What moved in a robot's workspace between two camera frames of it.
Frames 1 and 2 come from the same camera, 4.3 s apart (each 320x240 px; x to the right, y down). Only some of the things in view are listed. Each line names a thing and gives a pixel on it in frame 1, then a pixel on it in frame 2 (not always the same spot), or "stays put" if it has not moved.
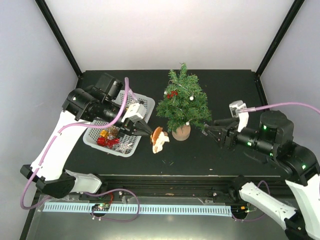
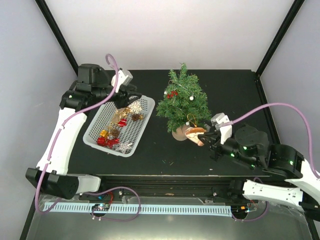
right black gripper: (223, 133) to (210, 143)
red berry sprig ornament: (170, 95) stays put
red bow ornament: (109, 142) stays put
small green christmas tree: (184, 102) stays put
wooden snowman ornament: (158, 138) to (192, 133)
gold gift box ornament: (104, 133) stays put
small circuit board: (101, 206) stays put
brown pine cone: (114, 132) stays put
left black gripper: (128, 128) to (123, 99)
